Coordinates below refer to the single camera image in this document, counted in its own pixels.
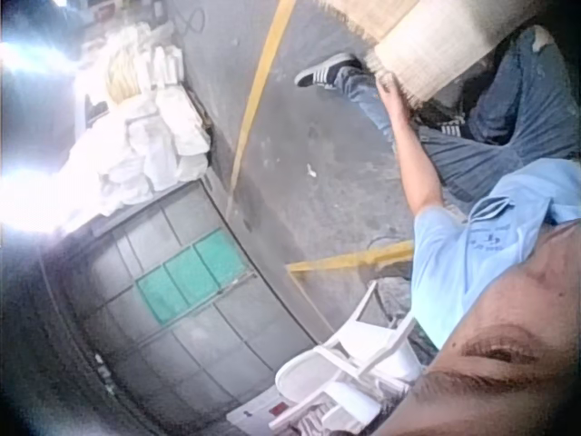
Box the person's left hand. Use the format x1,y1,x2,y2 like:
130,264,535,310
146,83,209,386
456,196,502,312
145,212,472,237
374,74,413,123

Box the beige woven mat roll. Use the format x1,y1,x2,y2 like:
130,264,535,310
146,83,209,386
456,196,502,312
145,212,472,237
316,0,506,109

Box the person's legs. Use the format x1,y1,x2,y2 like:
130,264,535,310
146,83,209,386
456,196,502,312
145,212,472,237
293,25,581,214

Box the heap of white bags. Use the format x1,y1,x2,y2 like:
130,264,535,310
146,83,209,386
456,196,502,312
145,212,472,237
57,21,213,220

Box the white plastic chair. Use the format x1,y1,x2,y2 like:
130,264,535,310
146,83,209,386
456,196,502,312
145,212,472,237
267,279,427,435

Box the metal window with green panes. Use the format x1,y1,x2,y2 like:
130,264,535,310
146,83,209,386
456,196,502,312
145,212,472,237
39,175,320,412

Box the white carton with red mark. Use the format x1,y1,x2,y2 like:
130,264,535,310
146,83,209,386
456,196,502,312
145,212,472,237
225,389,301,431

